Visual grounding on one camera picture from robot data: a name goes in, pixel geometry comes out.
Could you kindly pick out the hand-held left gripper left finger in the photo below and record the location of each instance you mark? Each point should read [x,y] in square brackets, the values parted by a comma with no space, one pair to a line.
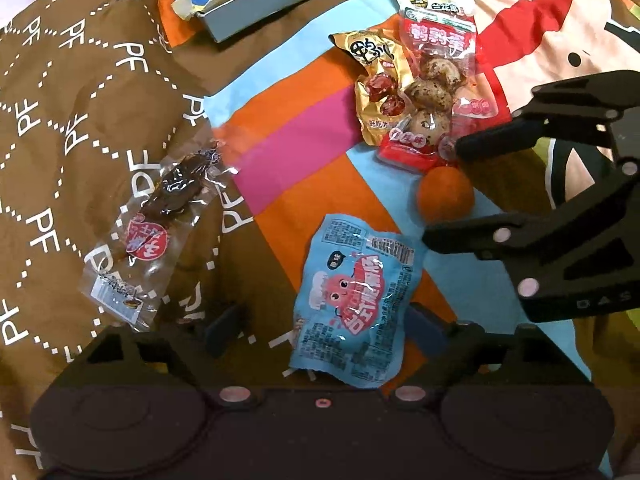
[227,327]

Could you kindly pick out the gold date snack packet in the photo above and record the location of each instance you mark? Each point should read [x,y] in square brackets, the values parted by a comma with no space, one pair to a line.
[370,50]

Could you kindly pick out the yellowish tape piece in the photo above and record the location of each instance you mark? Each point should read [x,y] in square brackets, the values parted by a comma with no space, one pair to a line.
[187,5]

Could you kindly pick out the red quail egg packet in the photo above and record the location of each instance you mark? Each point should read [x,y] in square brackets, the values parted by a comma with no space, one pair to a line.
[440,40]

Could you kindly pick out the light blue snack packet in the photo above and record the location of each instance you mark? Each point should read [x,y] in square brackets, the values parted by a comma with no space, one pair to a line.
[350,300]

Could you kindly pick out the grey tray with cartoon picture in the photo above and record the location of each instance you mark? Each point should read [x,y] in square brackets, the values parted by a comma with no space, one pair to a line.
[240,15]

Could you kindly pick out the brown patterned quilt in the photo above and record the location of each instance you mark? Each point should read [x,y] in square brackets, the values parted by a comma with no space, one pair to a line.
[75,110]

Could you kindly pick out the mandarin orange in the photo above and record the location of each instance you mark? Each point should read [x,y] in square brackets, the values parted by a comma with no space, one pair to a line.
[445,195]

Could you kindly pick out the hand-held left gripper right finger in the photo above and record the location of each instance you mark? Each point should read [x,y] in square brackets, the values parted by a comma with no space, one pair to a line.
[425,325]

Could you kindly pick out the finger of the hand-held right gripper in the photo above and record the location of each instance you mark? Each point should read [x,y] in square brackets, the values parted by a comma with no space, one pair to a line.
[475,237]
[500,137]

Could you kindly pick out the colourful cartoon bed sheet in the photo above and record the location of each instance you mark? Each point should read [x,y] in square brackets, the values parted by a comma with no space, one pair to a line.
[310,110]

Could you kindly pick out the clear packet of dark meat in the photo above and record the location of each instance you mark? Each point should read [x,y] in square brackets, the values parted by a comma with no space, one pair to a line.
[170,190]

